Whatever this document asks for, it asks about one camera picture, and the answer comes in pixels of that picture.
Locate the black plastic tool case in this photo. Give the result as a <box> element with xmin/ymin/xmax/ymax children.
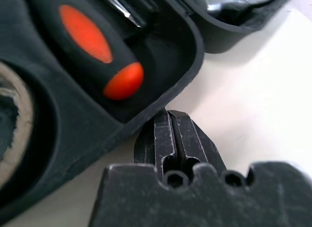
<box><xmin>0</xmin><ymin>0</ymin><xmax>301</xmax><ymax>226</ymax></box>

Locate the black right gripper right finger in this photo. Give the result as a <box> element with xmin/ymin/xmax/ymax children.
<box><xmin>169</xmin><ymin>109</ymin><xmax>228</xmax><ymax>175</ymax></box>

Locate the silver screwdriver shaft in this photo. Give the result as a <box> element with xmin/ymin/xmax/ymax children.
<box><xmin>100</xmin><ymin>0</ymin><xmax>142</xmax><ymax>28</ymax></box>

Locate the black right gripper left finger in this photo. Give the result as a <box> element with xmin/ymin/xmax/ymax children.
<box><xmin>133</xmin><ymin>109</ymin><xmax>176</xmax><ymax>174</ymax></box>

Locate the black orange handled screwdriver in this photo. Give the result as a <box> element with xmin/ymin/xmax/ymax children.
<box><xmin>31</xmin><ymin>0</ymin><xmax>145</xmax><ymax>102</ymax></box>

